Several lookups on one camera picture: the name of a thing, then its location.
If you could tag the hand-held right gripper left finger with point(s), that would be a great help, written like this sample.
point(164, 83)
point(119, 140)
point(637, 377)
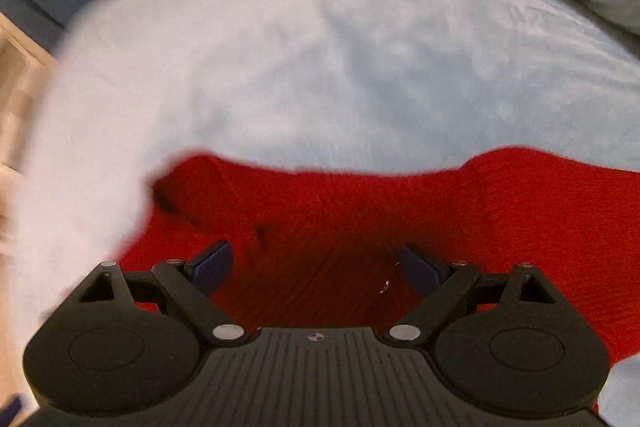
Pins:
point(215, 269)

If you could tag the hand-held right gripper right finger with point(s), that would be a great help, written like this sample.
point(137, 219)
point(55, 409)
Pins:
point(417, 272)

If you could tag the red knitted sweater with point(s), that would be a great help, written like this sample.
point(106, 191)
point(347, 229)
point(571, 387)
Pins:
point(325, 217)

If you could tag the light blue fleece bed sheet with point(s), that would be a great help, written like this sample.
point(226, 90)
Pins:
point(325, 57)

